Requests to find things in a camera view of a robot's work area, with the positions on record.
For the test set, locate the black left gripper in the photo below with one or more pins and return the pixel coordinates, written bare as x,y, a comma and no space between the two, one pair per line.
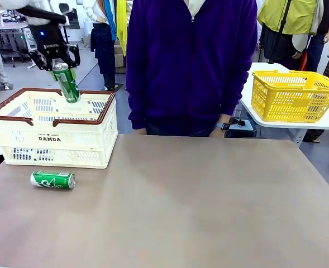
48,39

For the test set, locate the green drink can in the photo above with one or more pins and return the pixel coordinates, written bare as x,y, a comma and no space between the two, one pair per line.
67,86
52,180

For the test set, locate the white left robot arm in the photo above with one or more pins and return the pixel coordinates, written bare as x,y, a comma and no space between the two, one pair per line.
2,4

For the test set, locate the purple sleeved left forearm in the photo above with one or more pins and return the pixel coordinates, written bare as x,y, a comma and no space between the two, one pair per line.
232,106

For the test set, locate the purple sleeved right forearm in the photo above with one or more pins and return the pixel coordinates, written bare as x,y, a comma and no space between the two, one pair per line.
137,117

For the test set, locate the cream basket with brown rim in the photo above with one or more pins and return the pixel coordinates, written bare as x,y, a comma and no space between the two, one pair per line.
55,139

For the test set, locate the yellow plastic shopping basket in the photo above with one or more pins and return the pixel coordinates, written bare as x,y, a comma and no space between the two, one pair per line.
302,102

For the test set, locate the person's left hand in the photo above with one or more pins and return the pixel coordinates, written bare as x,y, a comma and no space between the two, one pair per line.
217,133

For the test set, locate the black office chair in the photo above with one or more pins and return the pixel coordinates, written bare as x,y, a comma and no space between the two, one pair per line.
72,19

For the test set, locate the mannequin in dark clothes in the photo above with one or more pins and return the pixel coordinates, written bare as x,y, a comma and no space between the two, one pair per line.
101,44

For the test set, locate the stacked cardboard boxes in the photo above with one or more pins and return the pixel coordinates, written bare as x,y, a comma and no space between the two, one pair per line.
119,58

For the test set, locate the yellow hanging cloth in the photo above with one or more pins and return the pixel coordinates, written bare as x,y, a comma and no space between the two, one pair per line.
122,19

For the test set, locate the person in purple hoodie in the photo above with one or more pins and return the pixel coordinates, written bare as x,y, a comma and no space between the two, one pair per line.
186,56

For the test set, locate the blue wrist watch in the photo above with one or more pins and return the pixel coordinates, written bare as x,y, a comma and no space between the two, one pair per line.
223,125

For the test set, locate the black handheld device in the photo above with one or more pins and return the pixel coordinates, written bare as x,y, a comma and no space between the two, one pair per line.
238,122

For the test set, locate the black tripod pole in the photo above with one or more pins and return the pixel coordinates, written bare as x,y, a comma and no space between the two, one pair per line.
281,25

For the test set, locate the person in yellow-green vest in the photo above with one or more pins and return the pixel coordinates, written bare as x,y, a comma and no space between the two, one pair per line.
292,16

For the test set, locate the white side table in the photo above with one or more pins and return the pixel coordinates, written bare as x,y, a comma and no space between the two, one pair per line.
292,125

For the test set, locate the person in black top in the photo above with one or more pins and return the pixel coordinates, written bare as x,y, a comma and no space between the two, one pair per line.
317,47

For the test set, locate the black frame workbench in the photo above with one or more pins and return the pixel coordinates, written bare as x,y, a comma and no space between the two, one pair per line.
13,42

